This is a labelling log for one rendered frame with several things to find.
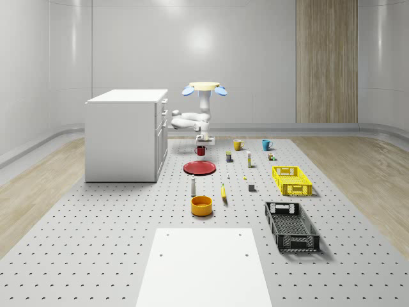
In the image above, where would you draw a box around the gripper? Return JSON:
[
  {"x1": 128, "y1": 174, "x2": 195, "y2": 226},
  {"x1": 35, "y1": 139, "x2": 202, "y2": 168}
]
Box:
[{"x1": 194, "y1": 134, "x2": 216, "y2": 148}]

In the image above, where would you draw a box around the red plate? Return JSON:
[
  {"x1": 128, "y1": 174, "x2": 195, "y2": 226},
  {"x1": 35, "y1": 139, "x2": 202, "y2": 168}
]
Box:
[{"x1": 183, "y1": 161, "x2": 217, "y2": 177}]

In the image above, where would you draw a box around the drone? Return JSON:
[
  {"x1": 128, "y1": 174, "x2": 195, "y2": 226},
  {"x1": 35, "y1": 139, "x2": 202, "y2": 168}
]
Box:
[{"x1": 181, "y1": 81, "x2": 229, "y2": 97}]

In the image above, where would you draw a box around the yellow bowl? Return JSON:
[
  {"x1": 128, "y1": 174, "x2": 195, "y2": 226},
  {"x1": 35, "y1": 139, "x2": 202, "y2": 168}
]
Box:
[{"x1": 190, "y1": 195, "x2": 213, "y2": 217}]

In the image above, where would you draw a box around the white cabinet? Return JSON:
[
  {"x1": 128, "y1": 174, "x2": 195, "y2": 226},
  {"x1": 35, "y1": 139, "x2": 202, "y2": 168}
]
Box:
[{"x1": 84, "y1": 88, "x2": 169, "y2": 184}]

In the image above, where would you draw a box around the yellow basket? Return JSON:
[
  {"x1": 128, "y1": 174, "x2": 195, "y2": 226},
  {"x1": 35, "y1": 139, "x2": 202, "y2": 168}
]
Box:
[{"x1": 272, "y1": 165, "x2": 314, "y2": 196}]

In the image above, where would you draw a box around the white board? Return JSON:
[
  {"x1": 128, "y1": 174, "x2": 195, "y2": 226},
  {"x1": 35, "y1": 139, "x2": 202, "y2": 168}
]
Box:
[{"x1": 135, "y1": 227, "x2": 274, "y2": 307}]

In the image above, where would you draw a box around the dark grey basket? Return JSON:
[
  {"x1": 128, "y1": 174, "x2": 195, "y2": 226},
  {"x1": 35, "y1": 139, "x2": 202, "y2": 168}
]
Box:
[{"x1": 264, "y1": 201, "x2": 321, "y2": 254}]

